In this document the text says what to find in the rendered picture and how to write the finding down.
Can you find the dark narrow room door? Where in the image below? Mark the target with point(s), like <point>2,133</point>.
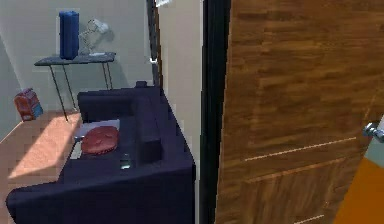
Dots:
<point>154,40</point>

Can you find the silver desk lamp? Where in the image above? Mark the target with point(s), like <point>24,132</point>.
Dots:
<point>95,28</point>

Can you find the blue cylinder vase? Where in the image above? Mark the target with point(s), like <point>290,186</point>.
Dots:
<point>69,35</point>

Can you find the red round cushion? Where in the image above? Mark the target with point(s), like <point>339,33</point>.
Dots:
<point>100,140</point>

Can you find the dark side table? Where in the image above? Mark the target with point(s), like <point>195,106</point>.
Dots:
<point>78,60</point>

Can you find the red orange box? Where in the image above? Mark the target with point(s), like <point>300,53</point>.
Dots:
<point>27,105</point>

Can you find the dark remote control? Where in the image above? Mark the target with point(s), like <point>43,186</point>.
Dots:
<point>125,161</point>

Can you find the brown wooden room door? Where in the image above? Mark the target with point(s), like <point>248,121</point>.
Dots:
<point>290,110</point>

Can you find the dark navy sofa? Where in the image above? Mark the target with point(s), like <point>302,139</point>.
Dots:
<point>156,186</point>

